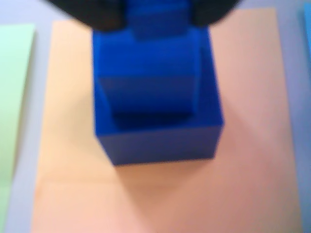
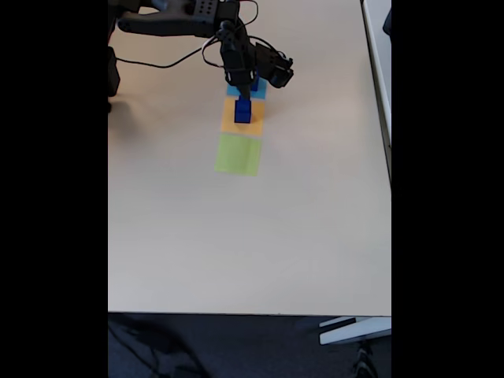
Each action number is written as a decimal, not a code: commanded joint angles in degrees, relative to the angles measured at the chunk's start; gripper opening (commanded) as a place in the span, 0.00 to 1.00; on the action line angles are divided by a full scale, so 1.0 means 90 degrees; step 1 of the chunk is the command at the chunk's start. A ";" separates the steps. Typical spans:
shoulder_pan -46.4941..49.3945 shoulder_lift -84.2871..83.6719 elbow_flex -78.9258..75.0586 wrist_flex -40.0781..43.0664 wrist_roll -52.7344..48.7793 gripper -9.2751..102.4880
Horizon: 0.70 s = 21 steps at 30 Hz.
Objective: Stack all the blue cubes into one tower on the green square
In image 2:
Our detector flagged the blue paper square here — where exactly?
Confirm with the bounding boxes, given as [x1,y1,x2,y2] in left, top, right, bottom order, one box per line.
[226,78,268,99]

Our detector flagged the orange paper square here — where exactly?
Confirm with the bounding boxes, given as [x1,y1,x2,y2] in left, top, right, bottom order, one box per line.
[219,96,265,138]

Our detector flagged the green paper square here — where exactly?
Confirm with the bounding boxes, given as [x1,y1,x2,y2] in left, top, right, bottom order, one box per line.
[213,132,263,177]

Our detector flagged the white side table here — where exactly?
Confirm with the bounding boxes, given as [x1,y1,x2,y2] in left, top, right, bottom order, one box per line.
[361,0,392,186]

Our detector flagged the white table foot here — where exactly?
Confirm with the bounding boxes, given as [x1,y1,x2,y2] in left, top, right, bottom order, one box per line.
[318,316,392,347]

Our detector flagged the black stand leg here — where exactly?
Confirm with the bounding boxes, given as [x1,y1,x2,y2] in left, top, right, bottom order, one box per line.
[350,340,381,378]

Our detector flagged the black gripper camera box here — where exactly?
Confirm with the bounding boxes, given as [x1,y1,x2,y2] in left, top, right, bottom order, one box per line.
[224,67,258,86]

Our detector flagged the black motor cable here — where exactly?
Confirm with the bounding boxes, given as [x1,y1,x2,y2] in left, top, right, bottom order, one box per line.
[235,0,287,56]

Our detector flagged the thin black camera cable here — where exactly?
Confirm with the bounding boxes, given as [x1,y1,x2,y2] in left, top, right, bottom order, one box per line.
[117,37,228,70]

